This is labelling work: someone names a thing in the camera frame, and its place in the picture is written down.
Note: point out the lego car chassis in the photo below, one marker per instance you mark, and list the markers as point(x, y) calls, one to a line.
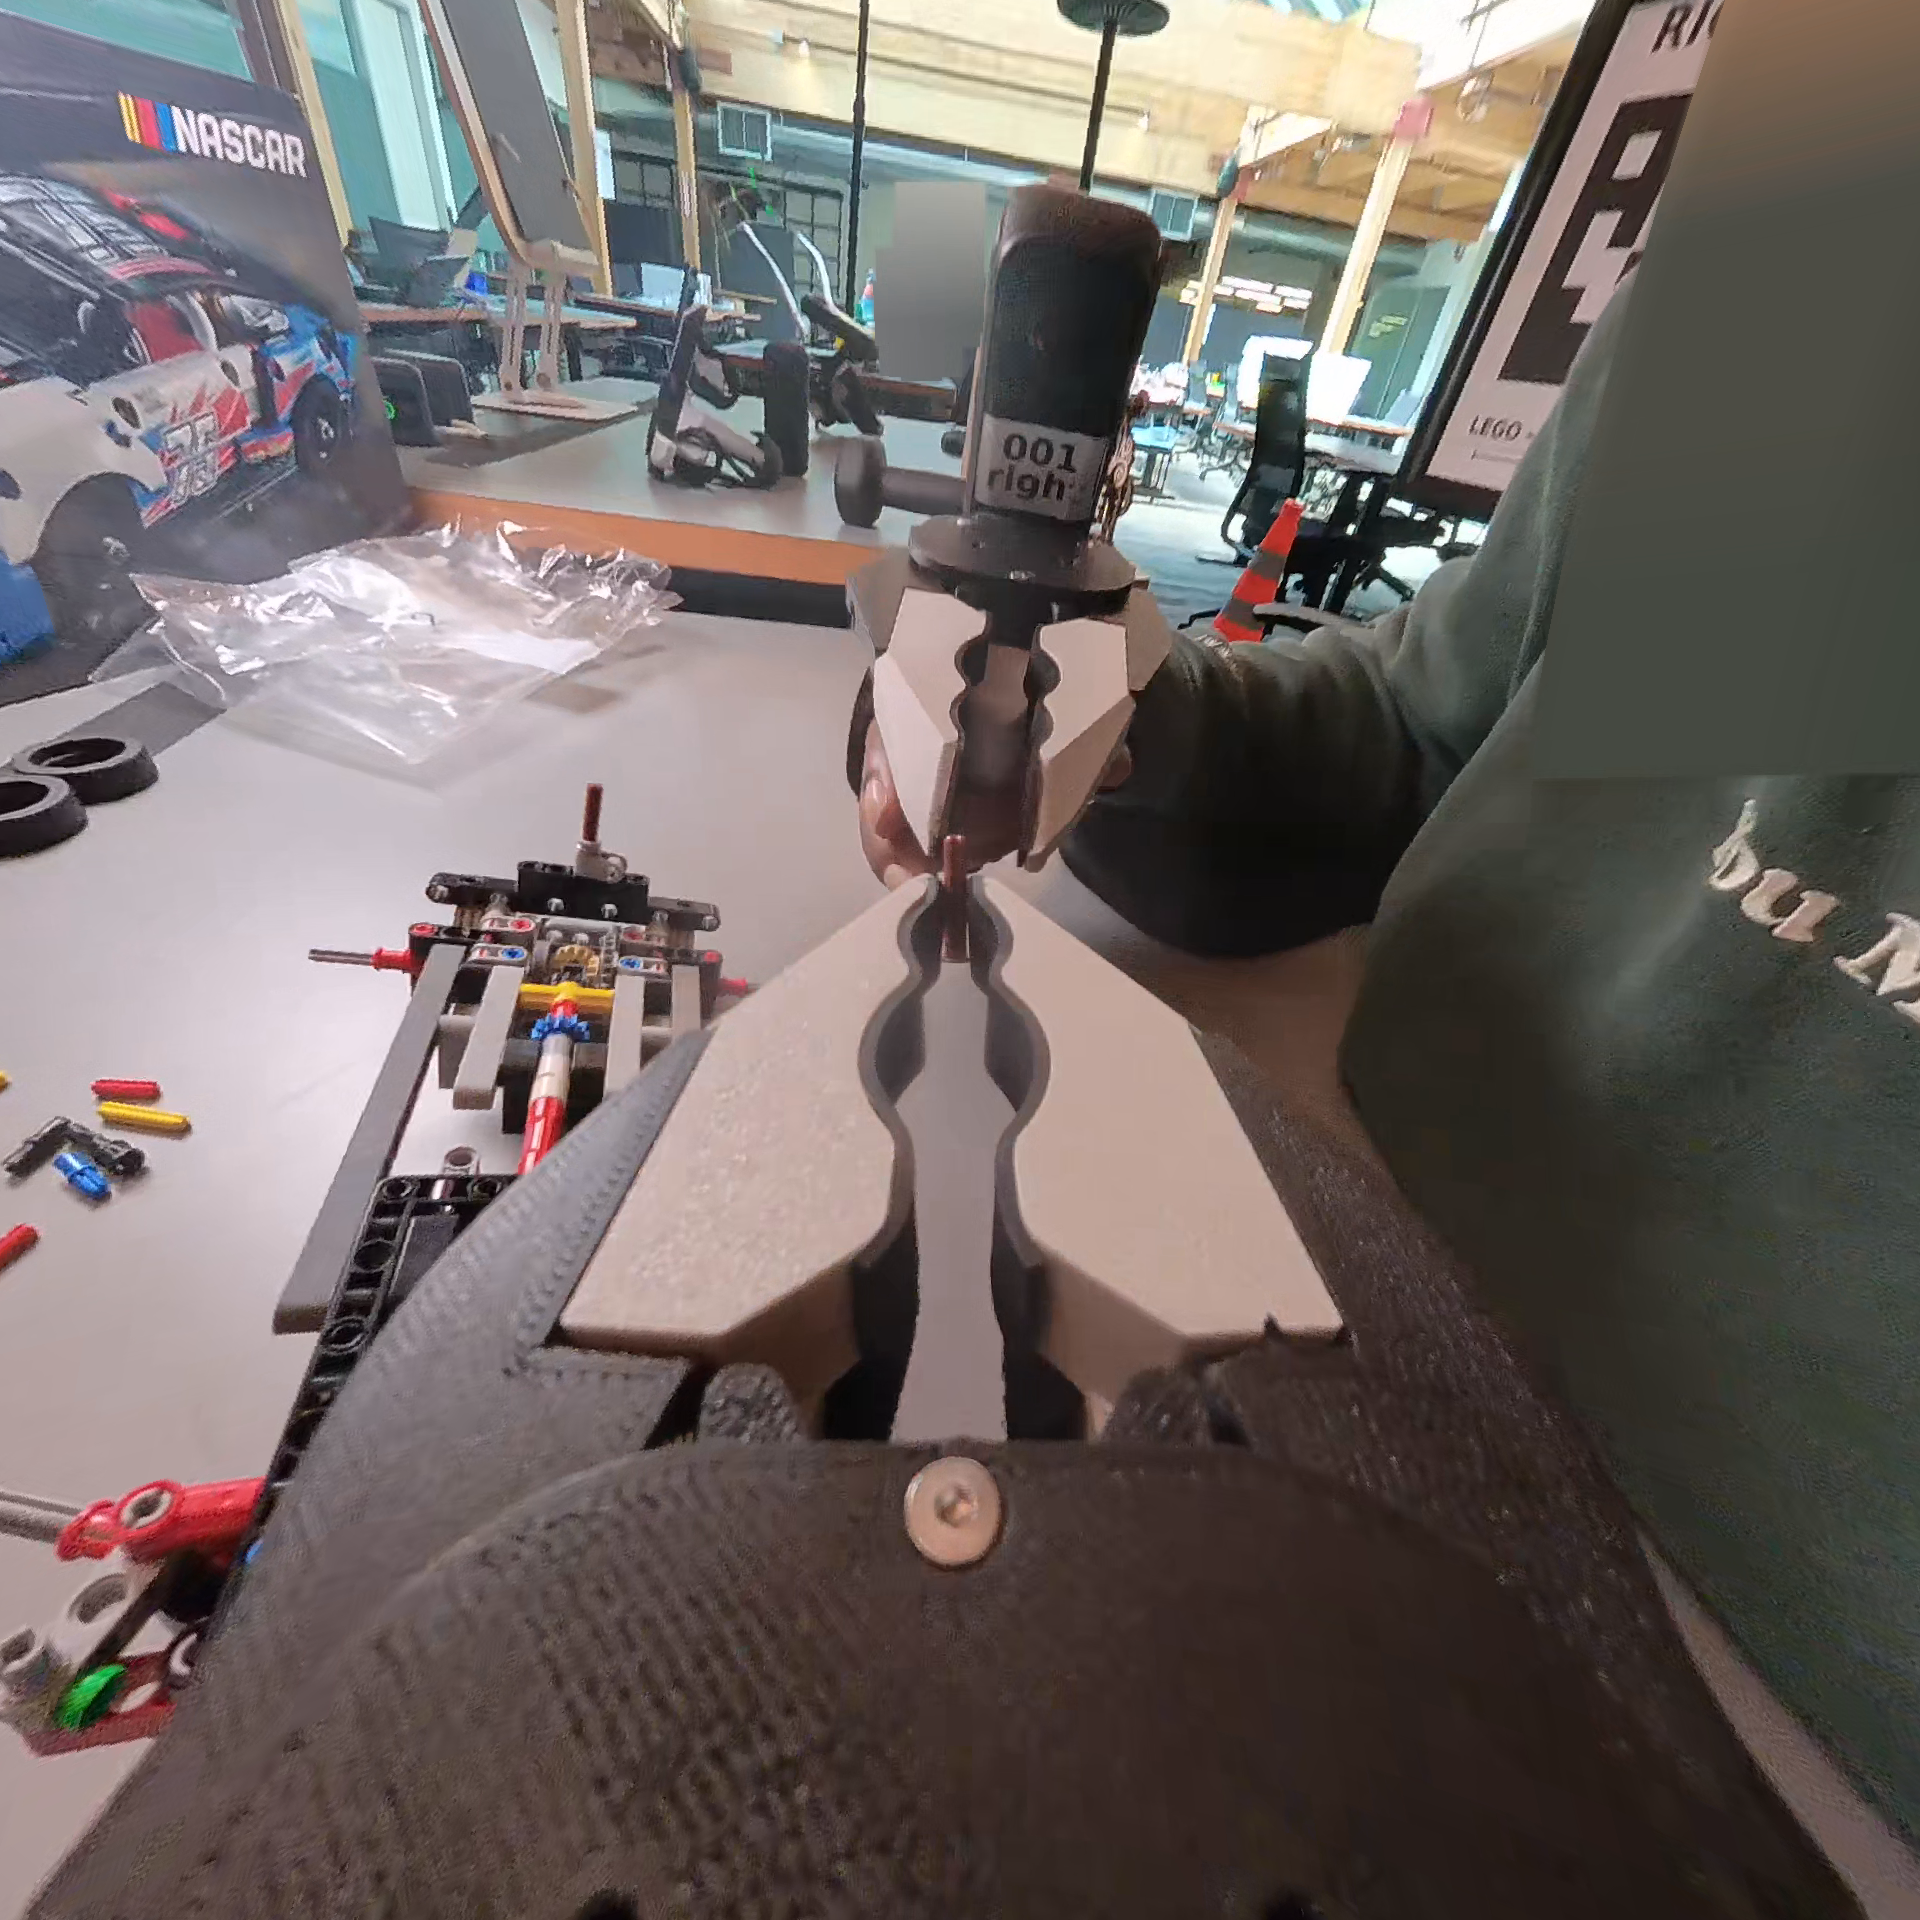
point(480, 1035)

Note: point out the lego race car box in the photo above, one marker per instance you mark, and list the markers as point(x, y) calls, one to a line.
point(152, 301)

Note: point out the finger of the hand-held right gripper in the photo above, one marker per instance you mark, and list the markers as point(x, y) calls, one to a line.
point(915, 707)
point(1096, 707)

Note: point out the person's right forearm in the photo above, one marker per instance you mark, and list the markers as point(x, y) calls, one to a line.
point(1274, 750)

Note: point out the black office chair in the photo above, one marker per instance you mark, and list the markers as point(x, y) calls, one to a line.
point(1274, 451)

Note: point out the black framed marker sign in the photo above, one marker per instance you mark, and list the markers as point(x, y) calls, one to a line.
point(1558, 226)

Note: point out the black and white device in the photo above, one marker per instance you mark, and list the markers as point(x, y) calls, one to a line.
point(696, 434)

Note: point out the pile of lego pins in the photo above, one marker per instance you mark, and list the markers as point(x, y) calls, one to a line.
point(142, 1119)

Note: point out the person's right hand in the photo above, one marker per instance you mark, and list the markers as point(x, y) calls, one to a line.
point(885, 812)

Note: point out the empty clear plastic bag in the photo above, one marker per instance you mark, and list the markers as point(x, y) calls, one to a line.
point(376, 632)

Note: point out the grey side table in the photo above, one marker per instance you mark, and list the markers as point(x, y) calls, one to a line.
point(598, 464)

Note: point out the black battery charger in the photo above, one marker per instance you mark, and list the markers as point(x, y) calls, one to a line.
point(420, 406)

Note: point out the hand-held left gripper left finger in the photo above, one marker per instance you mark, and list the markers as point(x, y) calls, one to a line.
point(736, 1186)

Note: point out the curved plywood stand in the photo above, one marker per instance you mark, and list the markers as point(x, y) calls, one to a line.
point(518, 150)

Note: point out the black rubber lego tire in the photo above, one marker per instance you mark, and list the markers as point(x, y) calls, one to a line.
point(88, 767)
point(32, 813)

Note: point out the black lego beam subassembly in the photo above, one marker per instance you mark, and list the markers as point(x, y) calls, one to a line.
point(585, 892)

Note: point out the black rounded device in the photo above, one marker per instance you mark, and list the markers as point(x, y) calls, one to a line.
point(864, 481)

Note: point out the black stand pole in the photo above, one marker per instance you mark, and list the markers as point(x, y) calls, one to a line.
point(1107, 89)

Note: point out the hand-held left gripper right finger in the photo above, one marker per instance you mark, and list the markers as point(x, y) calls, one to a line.
point(1169, 1186)

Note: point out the orange traffic cone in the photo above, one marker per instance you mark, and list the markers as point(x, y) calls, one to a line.
point(1269, 579)

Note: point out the person's torso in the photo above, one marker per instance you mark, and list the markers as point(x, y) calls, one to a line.
point(1649, 1198)

